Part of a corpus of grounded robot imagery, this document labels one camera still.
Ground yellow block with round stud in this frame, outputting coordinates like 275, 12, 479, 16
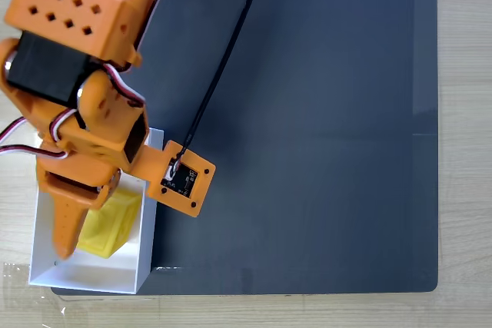
75, 187, 143, 260

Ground white open cardboard box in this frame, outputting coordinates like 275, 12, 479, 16
28, 127, 166, 295

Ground clear adhesive tape piece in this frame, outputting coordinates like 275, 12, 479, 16
2, 262, 32, 300

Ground dark grey table mat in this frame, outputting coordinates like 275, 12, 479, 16
49, 0, 440, 297

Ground white red black servo cable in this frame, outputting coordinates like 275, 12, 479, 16
0, 108, 78, 147
0, 144, 71, 161
102, 62, 146, 108

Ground orange camera mount with board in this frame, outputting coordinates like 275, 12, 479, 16
132, 140, 217, 218

